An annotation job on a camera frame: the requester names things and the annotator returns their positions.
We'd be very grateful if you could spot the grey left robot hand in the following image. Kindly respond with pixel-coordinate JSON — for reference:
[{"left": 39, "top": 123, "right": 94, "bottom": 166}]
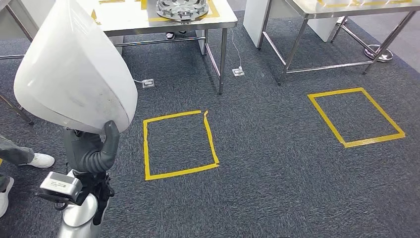
[{"left": 62, "top": 120, "right": 121, "bottom": 174}]

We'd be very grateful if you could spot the white plastic part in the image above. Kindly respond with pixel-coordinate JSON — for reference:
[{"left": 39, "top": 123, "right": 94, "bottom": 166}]
[{"left": 13, "top": 0, "right": 139, "bottom": 135}]

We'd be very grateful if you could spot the steel workbench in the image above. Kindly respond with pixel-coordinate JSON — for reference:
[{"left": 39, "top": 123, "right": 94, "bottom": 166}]
[{"left": 73, "top": 0, "right": 239, "bottom": 96}]

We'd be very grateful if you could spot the yellow floor tape marking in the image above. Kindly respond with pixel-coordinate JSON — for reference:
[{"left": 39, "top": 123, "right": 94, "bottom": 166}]
[
  {"left": 143, "top": 110, "right": 220, "bottom": 181},
  {"left": 307, "top": 87, "right": 406, "bottom": 149}
]

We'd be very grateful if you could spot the steel table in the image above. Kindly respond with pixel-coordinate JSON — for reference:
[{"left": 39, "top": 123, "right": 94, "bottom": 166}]
[
  {"left": 256, "top": 0, "right": 418, "bottom": 86},
  {"left": 0, "top": 0, "right": 35, "bottom": 126}
]

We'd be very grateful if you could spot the white cabinet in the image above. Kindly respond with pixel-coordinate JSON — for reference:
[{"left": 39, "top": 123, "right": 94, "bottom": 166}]
[
  {"left": 0, "top": 0, "right": 58, "bottom": 41},
  {"left": 243, "top": 0, "right": 341, "bottom": 49}
]

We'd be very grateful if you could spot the silver wheel hubcap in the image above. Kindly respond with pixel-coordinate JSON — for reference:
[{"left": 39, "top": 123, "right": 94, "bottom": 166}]
[{"left": 155, "top": 0, "right": 210, "bottom": 24}]

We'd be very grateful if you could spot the chrome round stand base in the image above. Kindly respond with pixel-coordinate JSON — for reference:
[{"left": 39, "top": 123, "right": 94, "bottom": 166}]
[{"left": 363, "top": 43, "right": 394, "bottom": 63}]

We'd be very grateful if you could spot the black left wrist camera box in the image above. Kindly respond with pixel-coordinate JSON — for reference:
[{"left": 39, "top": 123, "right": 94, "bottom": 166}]
[{"left": 35, "top": 171, "right": 84, "bottom": 208}]

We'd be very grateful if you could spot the black camera cable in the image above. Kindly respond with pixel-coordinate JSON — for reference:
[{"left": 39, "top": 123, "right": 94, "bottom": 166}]
[{"left": 54, "top": 171, "right": 115, "bottom": 226}]

